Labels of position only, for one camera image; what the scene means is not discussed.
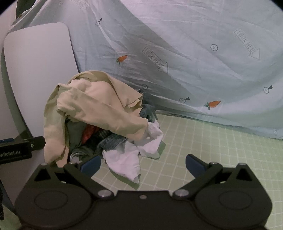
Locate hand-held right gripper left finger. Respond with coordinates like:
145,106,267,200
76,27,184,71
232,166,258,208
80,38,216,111
30,154,116,200

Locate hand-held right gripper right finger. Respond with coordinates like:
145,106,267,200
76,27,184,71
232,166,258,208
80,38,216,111
172,154,259,200

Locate beige long-sleeve garment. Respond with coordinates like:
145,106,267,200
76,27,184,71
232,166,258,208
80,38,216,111
44,71,148,168

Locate grey-green garment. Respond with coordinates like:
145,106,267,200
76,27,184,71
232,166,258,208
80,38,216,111
65,119,98,164

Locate denim jeans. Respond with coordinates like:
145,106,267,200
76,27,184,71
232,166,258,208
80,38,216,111
97,130,129,155

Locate red garment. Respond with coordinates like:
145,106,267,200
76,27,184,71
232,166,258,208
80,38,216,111
82,124,100,143

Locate white garment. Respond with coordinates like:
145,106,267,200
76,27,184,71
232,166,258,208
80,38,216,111
102,120,166,184

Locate green grid mat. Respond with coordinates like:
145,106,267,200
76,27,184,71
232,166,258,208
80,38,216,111
0,113,283,230

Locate dark blue-grey garment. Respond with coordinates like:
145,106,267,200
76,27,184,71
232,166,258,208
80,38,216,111
137,88,158,123

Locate white rounded board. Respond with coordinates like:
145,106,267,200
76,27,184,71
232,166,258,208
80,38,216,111
3,22,78,142

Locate light blue printed bedsheet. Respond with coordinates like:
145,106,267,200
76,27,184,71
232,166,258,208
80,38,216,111
19,0,283,140

